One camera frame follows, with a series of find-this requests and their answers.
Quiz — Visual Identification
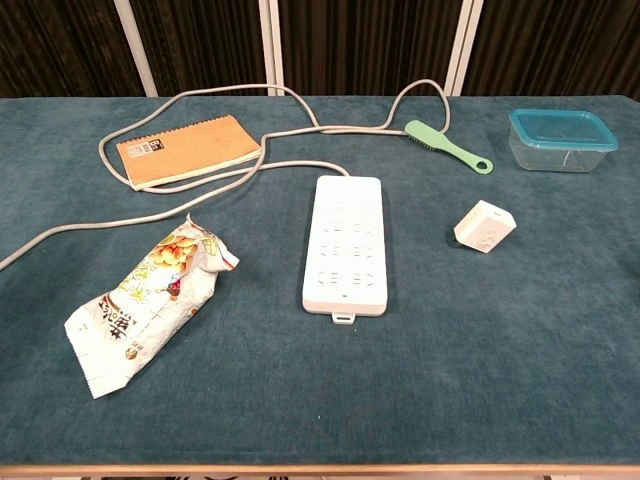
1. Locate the grey power strip cable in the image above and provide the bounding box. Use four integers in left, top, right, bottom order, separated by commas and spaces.
0, 83, 452, 272

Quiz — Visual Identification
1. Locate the white printed snack bag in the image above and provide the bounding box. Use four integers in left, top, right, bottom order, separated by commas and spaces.
63, 212, 240, 400

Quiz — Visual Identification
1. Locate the green plastic brush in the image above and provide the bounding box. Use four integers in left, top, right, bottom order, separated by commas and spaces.
404, 120, 495, 176

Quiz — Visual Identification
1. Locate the white frame post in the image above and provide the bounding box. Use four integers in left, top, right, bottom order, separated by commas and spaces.
443, 0, 485, 96
113, 0, 159, 98
258, 0, 286, 96

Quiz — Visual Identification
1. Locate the white power strip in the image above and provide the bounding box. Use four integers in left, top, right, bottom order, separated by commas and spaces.
301, 174, 390, 326

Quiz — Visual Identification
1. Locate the dark slatted screen panel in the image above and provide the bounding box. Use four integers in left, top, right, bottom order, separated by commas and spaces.
464, 0, 640, 97
129, 0, 270, 96
277, 0, 464, 96
0, 0, 145, 98

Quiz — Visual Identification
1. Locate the teal table cloth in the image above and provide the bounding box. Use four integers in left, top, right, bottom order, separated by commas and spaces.
0, 94, 640, 466

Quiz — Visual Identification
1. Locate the clear container blue lid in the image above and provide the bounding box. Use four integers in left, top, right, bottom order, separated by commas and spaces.
508, 108, 620, 174

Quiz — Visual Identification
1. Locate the white power adapter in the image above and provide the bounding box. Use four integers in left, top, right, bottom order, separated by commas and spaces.
453, 199, 518, 255

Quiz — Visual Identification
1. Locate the brown spiral notebook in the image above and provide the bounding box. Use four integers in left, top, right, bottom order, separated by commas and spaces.
115, 114, 263, 192

